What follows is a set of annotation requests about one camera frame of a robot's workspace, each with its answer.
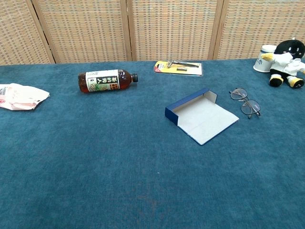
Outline blue glasses case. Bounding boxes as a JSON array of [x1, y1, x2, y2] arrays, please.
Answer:
[[164, 87, 240, 146]]

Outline wire-frame eyeglasses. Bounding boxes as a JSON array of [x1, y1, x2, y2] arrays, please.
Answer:
[[229, 88, 262, 119]]

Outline razor blister pack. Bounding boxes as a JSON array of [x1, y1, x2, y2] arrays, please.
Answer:
[[153, 60, 204, 77]]

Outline brown tea bottle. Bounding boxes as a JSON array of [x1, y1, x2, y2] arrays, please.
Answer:
[[78, 69, 139, 94]]

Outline blue carpet table cover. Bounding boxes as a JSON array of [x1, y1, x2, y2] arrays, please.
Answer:
[[0, 58, 305, 229]]

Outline woven wooden folding screen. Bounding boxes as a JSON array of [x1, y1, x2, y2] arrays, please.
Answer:
[[0, 0, 305, 65]]

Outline white paper cup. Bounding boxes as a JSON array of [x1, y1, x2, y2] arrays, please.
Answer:
[[253, 44, 277, 73]]

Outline pink white plastic bag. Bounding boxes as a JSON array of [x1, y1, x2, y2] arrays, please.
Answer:
[[0, 83, 51, 111]]

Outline black white plush toy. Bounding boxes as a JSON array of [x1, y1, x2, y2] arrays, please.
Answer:
[[261, 38, 305, 88]]

